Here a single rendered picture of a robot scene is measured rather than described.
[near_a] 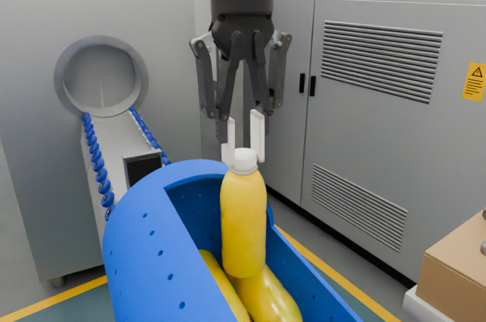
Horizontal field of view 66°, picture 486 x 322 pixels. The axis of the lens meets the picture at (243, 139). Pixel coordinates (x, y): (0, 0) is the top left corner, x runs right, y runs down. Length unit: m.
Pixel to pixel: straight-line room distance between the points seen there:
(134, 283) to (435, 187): 1.61
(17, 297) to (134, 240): 1.91
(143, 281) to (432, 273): 0.47
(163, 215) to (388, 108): 1.56
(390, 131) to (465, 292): 1.34
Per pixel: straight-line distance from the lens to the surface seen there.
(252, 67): 0.49
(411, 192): 1.99
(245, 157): 0.51
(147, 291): 0.45
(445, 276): 0.71
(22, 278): 2.51
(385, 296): 2.23
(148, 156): 1.02
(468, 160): 1.80
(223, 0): 0.45
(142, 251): 0.49
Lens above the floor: 1.50
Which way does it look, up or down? 23 degrees down
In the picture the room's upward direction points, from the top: straight up
